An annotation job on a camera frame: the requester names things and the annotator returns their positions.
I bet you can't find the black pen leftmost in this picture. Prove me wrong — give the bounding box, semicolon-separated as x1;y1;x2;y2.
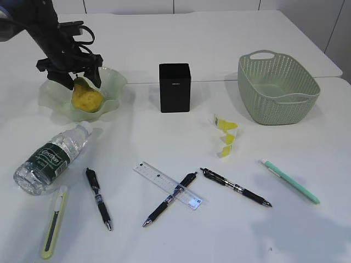
86;168;112;231

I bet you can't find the clear plastic water bottle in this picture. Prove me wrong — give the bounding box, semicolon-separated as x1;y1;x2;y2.
13;121;93;196

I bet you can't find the yellow-green utility knife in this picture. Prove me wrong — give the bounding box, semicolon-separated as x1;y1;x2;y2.
41;185;69;260

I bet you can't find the yellow pear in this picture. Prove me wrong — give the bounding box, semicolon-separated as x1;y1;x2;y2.
71;77;104;113

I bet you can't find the blue grey left robot arm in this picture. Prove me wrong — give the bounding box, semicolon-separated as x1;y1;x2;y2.
1;0;103;90

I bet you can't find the pale green glass plate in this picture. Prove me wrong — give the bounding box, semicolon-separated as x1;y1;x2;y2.
38;67;127;122

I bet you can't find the green woven plastic basket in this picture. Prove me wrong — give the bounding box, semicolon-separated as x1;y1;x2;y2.
237;52;321;125

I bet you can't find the black pen right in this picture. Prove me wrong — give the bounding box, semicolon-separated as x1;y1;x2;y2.
200;168;272;207

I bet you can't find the mint green pen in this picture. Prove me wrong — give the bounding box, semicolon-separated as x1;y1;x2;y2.
259;159;320;204

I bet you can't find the yellow white waste paper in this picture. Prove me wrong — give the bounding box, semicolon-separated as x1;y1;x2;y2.
212;114;239;158

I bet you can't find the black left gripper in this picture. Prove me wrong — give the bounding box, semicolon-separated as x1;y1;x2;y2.
16;1;103;90

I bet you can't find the clear plastic ruler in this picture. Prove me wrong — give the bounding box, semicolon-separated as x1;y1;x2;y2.
133;162;203;210

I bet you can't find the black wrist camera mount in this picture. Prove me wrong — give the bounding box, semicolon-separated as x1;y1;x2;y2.
58;21;83;36

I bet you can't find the black square pen holder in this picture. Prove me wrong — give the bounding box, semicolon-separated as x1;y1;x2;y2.
159;63;191;113

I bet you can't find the black pen under ruler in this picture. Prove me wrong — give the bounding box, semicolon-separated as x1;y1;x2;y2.
143;172;197;227

